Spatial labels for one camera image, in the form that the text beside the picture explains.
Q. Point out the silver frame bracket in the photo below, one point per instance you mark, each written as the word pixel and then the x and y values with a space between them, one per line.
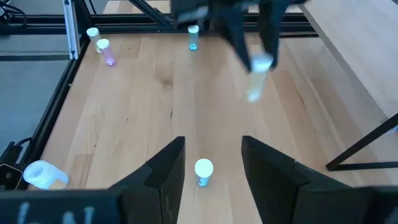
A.
pixel 71 31

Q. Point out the black aluminium frame beam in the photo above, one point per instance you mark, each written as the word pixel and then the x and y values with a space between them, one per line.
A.
pixel 53 115

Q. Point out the yellow medicine bottle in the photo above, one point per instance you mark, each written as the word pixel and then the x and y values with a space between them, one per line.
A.
pixel 93 34

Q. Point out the black table-level camera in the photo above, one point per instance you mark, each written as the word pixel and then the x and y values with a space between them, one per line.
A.
pixel 7 177

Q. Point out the black aluminium frame rail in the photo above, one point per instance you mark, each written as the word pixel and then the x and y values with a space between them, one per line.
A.
pixel 140 28

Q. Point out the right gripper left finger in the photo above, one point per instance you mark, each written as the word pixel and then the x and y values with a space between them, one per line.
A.
pixel 155 186

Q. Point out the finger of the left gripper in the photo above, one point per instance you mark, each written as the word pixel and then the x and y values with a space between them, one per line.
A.
pixel 273 28
pixel 237 34

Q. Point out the pink medicine bottle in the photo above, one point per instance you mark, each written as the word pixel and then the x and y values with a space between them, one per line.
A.
pixel 107 54

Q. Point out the wooden shelf black metal frame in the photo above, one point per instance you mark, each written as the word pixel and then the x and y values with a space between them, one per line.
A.
pixel 357 46

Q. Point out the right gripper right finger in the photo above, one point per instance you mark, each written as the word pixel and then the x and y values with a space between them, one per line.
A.
pixel 273 180

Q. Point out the clear tube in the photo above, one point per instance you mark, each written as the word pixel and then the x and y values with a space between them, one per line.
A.
pixel 258 81

